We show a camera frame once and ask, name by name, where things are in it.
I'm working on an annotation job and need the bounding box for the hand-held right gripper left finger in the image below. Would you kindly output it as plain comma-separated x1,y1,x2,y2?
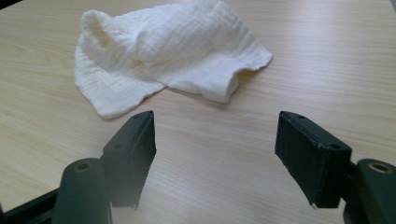
101,110,158,210

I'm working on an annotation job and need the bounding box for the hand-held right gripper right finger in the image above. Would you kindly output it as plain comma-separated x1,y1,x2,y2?
275,110,353,209

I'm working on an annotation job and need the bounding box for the white muslin cloth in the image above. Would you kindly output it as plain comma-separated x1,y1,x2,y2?
74,0,274,120

